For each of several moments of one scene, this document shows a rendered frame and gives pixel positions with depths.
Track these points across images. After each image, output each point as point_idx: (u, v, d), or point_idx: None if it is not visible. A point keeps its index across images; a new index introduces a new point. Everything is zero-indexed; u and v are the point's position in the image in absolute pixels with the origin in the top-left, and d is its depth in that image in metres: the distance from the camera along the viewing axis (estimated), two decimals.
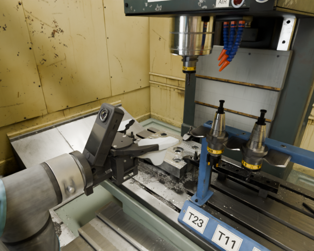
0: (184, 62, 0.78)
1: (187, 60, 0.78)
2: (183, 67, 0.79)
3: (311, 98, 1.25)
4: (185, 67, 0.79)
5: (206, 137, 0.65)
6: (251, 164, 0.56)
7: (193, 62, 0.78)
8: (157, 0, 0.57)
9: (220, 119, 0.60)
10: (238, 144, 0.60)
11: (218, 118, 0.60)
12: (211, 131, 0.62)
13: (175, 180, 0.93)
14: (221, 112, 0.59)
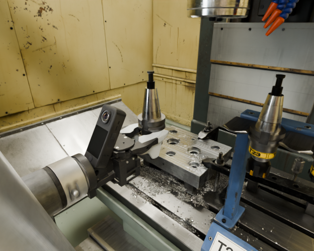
0: (142, 130, 0.48)
1: (146, 127, 0.47)
2: None
3: None
4: None
5: (249, 134, 0.43)
6: None
7: None
8: None
9: (276, 105, 0.38)
10: (306, 143, 0.38)
11: (273, 103, 0.38)
12: (259, 123, 0.41)
13: (191, 190, 0.71)
14: (277, 94, 0.38)
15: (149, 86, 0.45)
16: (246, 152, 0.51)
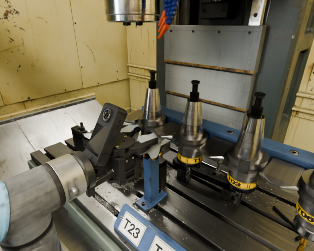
0: None
1: (242, 169, 0.34)
2: (232, 180, 0.36)
3: (295, 86, 1.10)
4: (237, 183, 0.36)
5: None
6: (186, 157, 0.42)
7: None
8: None
9: (151, 96, 0.45)
10: (174, 130, 0.45)
11: (149, 94, 0.45)
12: (142, 112, 0.48)
13: (125, 178, 0.78)
14: (151, 87, 0.45)
15: (255, 115, 0.31)
16: None
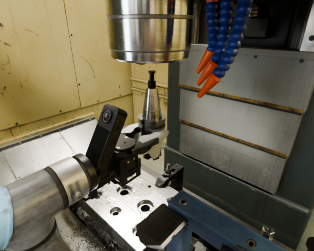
0: None
1: None
2: None
3: None
4: None
5: None
6: None
7: None
8: None
9: (150, 96, 0.45)
10: None
11: (148, 94, 0.45)
12: (142, 112, 0.47)
13: None
14: (151, 87, 0.45)
15: None
16: (181, 249, 0.37)
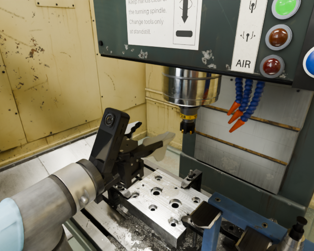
0: None
1: None
2: None
3: None
4: None
5: None
6: None
7: None
8: (141, 44, 0.38)
9: None
10: (259, 247, 0.41)
11: None
12: None
13: (171, 246, 0.75)
14: None
15: None
16: (215, 232, 0.54)
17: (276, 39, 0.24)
